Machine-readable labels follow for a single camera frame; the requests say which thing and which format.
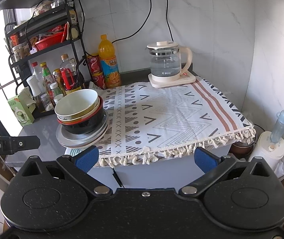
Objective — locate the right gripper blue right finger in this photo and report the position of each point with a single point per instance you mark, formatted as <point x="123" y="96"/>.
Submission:
<point x="214" y="169"/>

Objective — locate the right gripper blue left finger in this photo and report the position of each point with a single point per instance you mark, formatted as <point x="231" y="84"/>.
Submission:
<point x="77" y="169"/>

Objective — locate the white plate Sweet print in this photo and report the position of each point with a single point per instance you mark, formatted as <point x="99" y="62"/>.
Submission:
<point x="71" y="136"/>

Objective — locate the red and black bowl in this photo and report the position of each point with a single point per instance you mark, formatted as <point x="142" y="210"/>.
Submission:
<point x="87" y="123"/>

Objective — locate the cream bowl with yellow pattern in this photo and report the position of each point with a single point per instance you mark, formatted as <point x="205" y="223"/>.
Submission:
<point x="82" y="115"/>

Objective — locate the white bowl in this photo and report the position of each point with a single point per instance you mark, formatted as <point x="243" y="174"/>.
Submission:
<point x="76" y="102"/>

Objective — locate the white plate Bakery print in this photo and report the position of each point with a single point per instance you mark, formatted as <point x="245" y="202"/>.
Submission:
<point x="67" y="139"/>

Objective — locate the white plate brown rim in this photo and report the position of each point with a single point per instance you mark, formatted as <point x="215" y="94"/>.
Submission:
<point x="79" y="143"/>

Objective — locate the dark pot with trash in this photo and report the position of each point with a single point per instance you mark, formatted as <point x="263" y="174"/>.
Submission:
<point x="243" y="150"/>

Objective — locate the green tissue box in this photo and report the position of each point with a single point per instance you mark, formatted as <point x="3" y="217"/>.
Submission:
<point x="23" y="107"/>

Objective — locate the white rice cooker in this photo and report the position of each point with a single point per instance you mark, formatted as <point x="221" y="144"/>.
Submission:
<point x="270" y="152"/>

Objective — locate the white cap bottle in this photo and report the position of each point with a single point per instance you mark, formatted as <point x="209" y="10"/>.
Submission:
<point x="36" y="87"/>

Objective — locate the patterned fringed table cloth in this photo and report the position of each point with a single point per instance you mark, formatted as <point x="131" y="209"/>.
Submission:
<point x="148" y="124"/>

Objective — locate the green cap sauce bottle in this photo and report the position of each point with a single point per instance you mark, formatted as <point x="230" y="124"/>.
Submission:
<point x="47" y="80"/>

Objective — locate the light blue water bottle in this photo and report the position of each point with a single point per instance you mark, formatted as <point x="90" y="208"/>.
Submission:
<point x="278" y="128"/>

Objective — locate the cream kettle base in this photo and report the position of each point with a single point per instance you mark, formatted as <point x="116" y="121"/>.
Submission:
<point x="176" y="80"/>

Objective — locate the soy sauce bottle yellow label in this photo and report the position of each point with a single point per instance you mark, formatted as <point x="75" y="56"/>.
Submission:
<point x="69" y="74"/>

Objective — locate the black metal spice rack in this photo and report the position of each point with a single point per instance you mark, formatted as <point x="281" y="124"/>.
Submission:
<point x="52" y="29"/>

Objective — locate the red snack can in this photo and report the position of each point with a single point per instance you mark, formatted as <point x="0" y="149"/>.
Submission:
<point x="96" y="71"/>

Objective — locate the orange juice bottle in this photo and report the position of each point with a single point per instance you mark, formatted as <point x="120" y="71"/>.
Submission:
<point x="109" y="63"/>

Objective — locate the glass electric kettle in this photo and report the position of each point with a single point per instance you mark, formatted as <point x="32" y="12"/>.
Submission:
<point x="168" y="59"/>

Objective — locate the red basket on rack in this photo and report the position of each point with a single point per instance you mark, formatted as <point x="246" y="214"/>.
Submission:
<point x="49" y="41"/>

